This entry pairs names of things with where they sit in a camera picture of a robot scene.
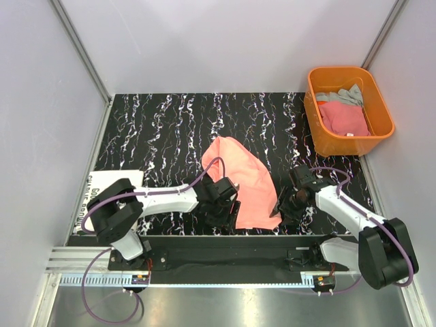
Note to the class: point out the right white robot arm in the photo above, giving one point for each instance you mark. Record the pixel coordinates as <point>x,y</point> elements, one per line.
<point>382,251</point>

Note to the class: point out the dark pink t-shirt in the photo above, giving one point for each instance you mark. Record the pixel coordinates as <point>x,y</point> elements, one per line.
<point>343,120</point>

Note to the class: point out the grey t-shirt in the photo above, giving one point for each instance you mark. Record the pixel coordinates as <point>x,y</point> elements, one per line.
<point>352,96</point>

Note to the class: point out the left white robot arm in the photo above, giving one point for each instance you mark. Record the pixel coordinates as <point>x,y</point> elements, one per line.
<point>114,212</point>

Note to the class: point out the salmon pink t-shirt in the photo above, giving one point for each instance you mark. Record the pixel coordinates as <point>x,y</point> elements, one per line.
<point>257,194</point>

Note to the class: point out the orange plastic bin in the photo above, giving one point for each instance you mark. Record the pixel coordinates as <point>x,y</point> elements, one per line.
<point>377,115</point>

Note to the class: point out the folded white printed t-shirt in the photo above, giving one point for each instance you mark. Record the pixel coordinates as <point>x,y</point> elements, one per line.
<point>98,181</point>

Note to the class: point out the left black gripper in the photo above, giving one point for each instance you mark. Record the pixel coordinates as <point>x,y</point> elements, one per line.
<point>222,222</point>

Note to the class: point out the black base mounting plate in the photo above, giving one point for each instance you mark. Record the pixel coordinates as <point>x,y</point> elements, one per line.
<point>189,261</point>

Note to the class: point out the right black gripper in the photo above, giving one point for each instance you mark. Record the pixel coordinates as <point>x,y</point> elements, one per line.
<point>282,204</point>

